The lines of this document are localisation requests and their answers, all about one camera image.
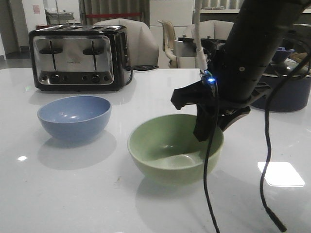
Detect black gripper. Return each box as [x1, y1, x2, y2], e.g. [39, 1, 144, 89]
[170, 43, 273, 143]

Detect green bowl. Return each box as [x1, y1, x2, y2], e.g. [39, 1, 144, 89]
[127, 114, 224, 186]

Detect blue bowl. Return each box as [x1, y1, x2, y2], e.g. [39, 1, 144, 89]
[37, 95, 112, 142]

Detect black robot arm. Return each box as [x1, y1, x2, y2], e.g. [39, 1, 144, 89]
[171, 0, 310, 142]

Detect beige plastic chair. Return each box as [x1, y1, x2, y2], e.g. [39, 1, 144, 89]
[158, 20, 178, 68]

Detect beige armchair right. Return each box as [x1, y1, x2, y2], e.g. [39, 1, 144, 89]
[183, 20, 234, 40]

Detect beige armchair behind toaster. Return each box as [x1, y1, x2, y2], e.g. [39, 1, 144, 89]
[94, 18, 159, 66]

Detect dark blue saucepan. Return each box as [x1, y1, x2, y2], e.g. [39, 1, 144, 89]
[251, 75, 311, 112]

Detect glass pot lid blue knob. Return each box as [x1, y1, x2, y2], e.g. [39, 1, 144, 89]
[263, 47, 298, 78]

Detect red belt stanchion barrier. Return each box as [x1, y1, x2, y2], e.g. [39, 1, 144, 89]
[85, 12, 142, 18]

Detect black and silver toaster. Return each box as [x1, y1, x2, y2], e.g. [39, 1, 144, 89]
[29, 25, 131, 91]

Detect metal cart in hallway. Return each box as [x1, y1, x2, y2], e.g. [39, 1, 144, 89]
[45, 9, 74, 25]

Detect white usb cable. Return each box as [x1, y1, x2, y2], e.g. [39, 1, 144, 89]
[191, 0, 207, 73]

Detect black toaster power cord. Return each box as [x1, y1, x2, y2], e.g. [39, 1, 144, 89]
[125, 64, 159, 86]

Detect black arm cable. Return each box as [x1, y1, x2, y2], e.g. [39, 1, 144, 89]
[259, 36, 311, 233]

